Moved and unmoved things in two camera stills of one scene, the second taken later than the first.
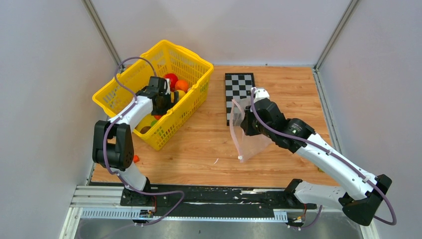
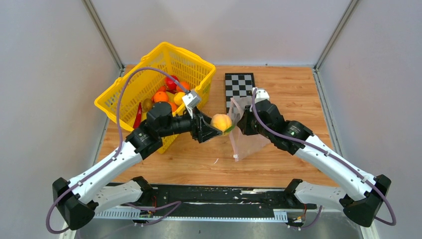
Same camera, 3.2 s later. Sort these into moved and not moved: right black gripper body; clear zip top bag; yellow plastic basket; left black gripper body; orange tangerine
Moved: clear zip top bag; left black gripper body
Not moved: right black gripper body; orange tangerine; yellow plastic basket
